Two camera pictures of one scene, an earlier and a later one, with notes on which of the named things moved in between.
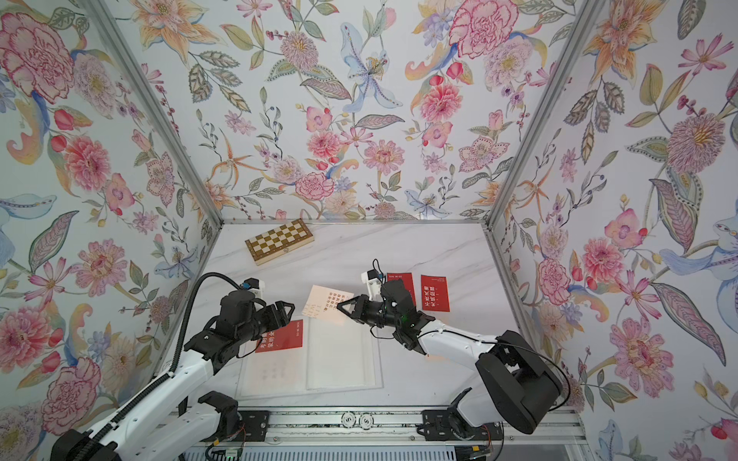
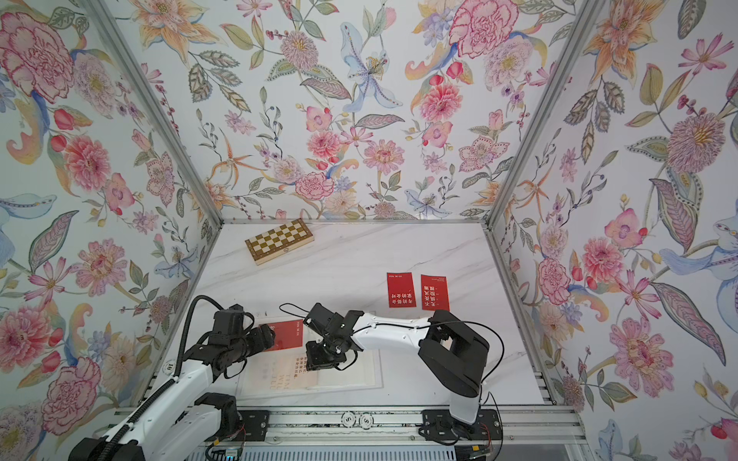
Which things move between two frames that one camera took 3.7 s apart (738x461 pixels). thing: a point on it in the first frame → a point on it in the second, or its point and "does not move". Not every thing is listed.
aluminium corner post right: (588, 16) does not move
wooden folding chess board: (272, 243) does not move
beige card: (322, 303) → (290, 364)
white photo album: (336, 355) does not move
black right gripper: (363, 309) → (317, 363)
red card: (285, 337) does not move
